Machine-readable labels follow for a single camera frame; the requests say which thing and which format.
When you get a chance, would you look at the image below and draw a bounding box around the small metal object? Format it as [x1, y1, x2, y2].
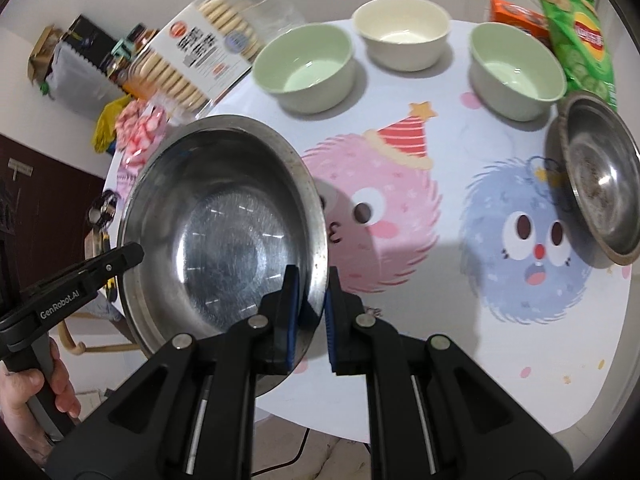
[89, 191, 119, 227]

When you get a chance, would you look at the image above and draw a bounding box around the cardboard box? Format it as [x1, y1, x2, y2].
[27, 25, 63, 92]

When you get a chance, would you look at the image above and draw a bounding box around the pink candy bag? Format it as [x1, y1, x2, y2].
[107, 100, 171, 196]

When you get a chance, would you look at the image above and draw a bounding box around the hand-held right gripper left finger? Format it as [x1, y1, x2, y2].
[45, 264, 303, 480]

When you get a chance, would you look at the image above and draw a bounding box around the black box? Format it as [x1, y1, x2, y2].
[65, 14, 132, 88]

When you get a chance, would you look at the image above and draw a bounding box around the cream ribbed bowl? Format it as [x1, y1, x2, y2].
[352, 0, 452, 72]

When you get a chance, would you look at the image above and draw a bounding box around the green ribbed bowl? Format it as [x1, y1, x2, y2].
[251, 23, 357, 113]
[468, 22, 568, 122]

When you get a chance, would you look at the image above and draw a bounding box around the large steel bowl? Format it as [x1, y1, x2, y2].
[117, 115, 331, 396]

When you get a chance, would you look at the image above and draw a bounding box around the orange snack box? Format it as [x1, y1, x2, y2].
[489, 0, 553, 48]

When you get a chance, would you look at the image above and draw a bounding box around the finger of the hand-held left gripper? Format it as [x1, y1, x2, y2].
[19, 241, 147, 306]

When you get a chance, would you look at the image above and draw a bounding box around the small steel bowl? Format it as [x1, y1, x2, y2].
[544, 91, 640, 267]

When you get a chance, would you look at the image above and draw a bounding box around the black cable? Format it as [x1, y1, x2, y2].
[250, 427, 312, 480]

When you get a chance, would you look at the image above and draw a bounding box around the wooden chair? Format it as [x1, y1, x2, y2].
[57, 305, 146, 357]

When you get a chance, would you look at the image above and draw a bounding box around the clear biscuit package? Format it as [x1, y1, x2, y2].
[122, 0, 266, 126]

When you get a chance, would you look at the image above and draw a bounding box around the person's left hand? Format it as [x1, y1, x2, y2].
[0, 340, 83, 461]

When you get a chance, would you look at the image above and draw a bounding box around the yellow plastic bag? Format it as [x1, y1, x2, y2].
[92, 96, 133, 153]

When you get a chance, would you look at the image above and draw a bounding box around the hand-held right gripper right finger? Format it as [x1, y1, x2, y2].
[324, 266, 573, 480]

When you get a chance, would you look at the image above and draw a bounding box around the dark brown cabinet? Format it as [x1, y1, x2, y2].
[0, 134, 107, 311]

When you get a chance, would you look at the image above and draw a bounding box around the green chips bag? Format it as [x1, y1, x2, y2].
[527, 0, 618, 111]

